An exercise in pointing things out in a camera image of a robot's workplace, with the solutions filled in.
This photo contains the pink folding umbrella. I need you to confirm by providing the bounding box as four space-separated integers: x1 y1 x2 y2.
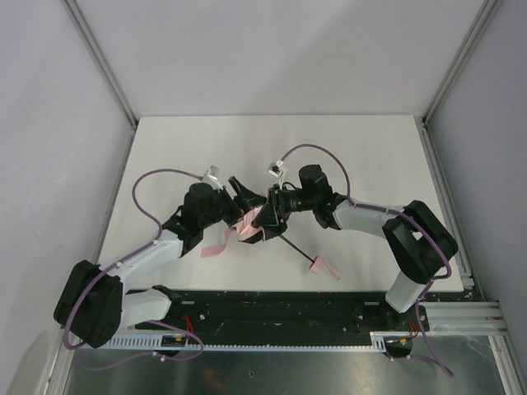
200 206 341 281

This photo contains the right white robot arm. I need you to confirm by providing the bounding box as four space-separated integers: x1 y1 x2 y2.
252 165 459 314

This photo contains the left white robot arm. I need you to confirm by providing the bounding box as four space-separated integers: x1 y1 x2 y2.
54 175 267 350

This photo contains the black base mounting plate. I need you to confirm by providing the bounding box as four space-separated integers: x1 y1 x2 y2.
135 287 474 346

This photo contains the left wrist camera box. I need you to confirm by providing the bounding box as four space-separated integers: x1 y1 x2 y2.
202 165 222 188

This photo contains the grey slotted cable duct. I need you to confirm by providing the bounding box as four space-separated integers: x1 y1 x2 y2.
101 332 401 352

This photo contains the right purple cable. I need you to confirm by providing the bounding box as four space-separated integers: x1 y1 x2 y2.
279 143 455 378

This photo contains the aluminium frame rail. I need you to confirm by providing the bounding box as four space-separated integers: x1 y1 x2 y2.
415 117 508 343

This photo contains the left aluminium frame post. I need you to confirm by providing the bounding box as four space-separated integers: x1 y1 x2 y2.
61 0 138 130

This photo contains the aluminium frame post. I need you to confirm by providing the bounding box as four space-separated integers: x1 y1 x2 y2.
421 0 502 127
61 0 138 130

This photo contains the right aluminium frame post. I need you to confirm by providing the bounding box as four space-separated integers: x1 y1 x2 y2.
421 0 502 127

